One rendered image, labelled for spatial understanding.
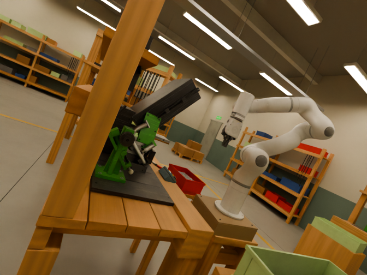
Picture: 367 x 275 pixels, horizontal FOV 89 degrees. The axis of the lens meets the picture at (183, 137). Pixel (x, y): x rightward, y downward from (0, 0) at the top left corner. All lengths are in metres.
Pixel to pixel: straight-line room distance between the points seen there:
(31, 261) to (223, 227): 0.79
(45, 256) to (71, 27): 10.17
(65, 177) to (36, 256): 0.28
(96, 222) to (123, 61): 0.53
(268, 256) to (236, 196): 0.33
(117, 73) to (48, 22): 10.19
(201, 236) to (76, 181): 0.59
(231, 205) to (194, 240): 0.35
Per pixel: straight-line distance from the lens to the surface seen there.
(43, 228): 0.77
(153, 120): 1.32
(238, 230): 1.16
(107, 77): 0.61
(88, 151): 0.64
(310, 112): 1.27
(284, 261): 1.13
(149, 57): 0.94
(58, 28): 10.68
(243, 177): 1.15
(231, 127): 1.10
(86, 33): 10.56
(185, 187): 1.52
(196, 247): 1.00
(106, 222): 0.77
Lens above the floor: 1.31
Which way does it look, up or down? 4 degrees down
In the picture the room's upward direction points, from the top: 24 degrees clockwise
